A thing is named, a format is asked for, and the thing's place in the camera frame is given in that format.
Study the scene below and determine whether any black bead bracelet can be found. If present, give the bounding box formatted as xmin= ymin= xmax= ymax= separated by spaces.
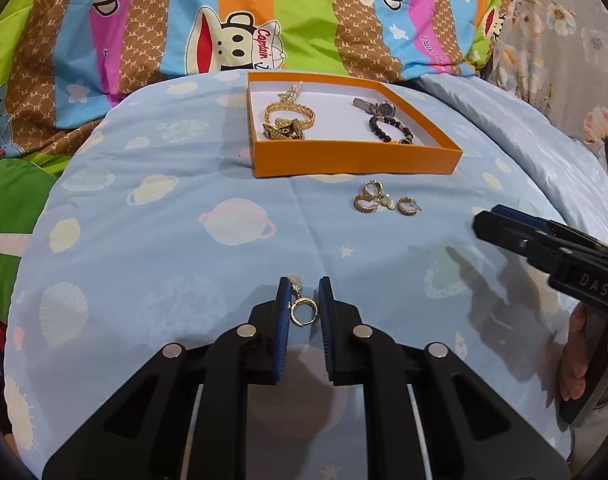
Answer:
xmin=367 ymin=115 xmax=416 ymax=146

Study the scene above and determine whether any silver wrist watch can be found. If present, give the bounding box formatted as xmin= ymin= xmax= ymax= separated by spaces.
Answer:
xmin=352 ymin=98 xmax=396 ymax=117

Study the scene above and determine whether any gold hoop pendant earring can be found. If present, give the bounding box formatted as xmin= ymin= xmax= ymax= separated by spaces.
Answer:
xmin=288 ymin=274 xmax=319 ymax=327

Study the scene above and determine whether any gold wrist watch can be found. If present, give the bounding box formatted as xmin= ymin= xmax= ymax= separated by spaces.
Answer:
xmin=263 ymin=119 xmax=304 ymax=140

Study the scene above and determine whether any gold chain bangle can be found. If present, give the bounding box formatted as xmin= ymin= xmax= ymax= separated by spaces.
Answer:
xmin=263 ymin=101 xmax=316 ymax=131

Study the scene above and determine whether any right hand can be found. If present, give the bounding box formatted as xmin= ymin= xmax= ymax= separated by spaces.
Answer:
xmin=558 ymin=302 xmax=608 ymax=408

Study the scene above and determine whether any pale blue pillow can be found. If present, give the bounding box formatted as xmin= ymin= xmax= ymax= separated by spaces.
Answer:
xmin=414 ymin=74 xmax=608 ymax=243

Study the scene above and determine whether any gold hoop earring right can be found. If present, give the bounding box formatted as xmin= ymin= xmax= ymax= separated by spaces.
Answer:
xmin=396 ymin=196 xmax=421 ymax=217

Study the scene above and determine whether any pearl stud earring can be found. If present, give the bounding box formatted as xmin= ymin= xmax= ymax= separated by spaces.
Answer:
xmin=378 ymin=193 xmax=395 ymax=210

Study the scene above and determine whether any gold hoop earring upper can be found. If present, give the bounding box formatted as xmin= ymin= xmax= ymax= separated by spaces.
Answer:
xmin=362 ymin=180 xmax=384 ymax=200

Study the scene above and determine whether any gold hoop earring left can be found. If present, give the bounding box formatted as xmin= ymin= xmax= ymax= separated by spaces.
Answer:
xmin=353 ymin=195 xmax=379 ymax=214

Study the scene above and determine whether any grey floral bedsheet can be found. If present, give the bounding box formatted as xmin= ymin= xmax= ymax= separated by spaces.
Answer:
xmin=484 ymin=0 xmax=608 ymax=160

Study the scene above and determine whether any light blue planet blanket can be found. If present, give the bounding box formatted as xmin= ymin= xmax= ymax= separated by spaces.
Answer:
xmin=5 ymin=73 xmax=574 ymax=474

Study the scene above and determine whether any orange cardboard box tray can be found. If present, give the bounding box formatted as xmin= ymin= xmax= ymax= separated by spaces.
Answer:
xmin=246 ymin=70 xmax=462 ymax=178

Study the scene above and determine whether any green cushion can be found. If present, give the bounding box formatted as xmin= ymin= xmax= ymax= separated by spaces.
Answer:
xmin=0 ymin=158 xmax=57 ymax=324

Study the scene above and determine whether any colourful striped monkey quilt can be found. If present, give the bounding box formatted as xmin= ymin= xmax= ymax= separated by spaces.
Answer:
xmin=0 ymin=0 xmax=513 ymax=159

